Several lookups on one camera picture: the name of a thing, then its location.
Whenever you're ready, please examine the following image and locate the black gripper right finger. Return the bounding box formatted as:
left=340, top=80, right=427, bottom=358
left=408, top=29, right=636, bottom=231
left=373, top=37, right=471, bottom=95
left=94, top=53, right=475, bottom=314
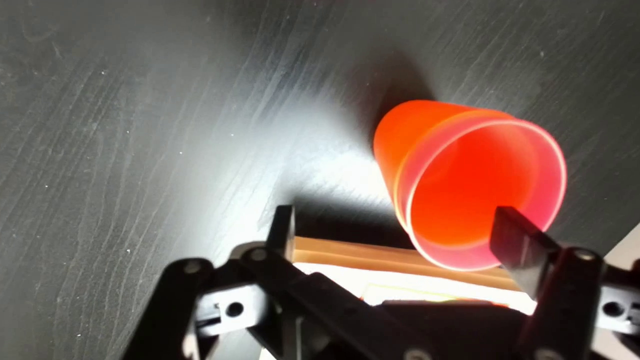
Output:
left=488, top=204, right=640, bottom=360

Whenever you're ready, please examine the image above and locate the white printed card box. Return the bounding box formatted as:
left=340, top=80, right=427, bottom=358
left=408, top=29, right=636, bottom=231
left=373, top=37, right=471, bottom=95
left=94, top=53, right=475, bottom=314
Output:
left=290, top=222, right=640, bottom=319

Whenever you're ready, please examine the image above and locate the red plastic cup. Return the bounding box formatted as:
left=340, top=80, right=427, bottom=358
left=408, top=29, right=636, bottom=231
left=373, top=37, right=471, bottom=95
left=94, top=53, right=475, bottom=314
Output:
left=397, top=118, right=570, bottom=274

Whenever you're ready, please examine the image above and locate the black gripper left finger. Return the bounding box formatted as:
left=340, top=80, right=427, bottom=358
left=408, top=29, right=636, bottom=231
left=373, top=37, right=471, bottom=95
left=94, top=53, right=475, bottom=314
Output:
left=123, top=204, right=317, bottom=360

